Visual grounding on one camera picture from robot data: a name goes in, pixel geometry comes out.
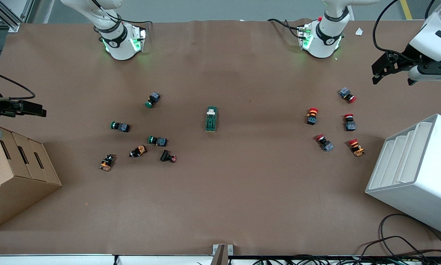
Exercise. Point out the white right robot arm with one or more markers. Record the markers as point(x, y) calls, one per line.
point(119, 48)

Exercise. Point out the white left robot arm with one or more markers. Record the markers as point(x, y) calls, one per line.
point(325, 40)

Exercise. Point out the brown cardboard box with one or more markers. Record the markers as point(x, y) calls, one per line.
point(6, 176)

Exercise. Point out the white table edge rail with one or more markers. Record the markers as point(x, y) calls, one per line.
point(58, 260)

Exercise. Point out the red mushroom button blue block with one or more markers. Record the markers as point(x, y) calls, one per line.
point(349, 123)
point(325, 143)
point(346, 94)

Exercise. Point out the grey metal bracket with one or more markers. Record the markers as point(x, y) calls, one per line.
point(222, 254)

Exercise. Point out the aluminium frame profile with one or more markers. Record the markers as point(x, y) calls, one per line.
point(12, 23)

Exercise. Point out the red mushroom button orange block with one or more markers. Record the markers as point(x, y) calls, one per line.
point(356, 147)
point(312, 116)

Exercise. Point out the black push button orange block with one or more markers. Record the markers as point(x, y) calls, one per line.
point(107, 162)
point(138, 151)

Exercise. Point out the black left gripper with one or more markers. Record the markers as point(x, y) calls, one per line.
point(406, 59)

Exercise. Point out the brown paper table cover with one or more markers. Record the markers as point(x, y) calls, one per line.
point(242, 191)

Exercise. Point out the green push button blue block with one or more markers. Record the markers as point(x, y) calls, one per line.
point(159, 141)
point(121, 127)
point(153, 99)

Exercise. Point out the black square button red terminals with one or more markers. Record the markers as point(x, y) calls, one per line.
point(166, 155)

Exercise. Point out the white stepped storage box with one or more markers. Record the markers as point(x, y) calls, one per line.
point(423, 184)

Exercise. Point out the white paper scrap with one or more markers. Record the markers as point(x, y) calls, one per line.
point(359, 31)

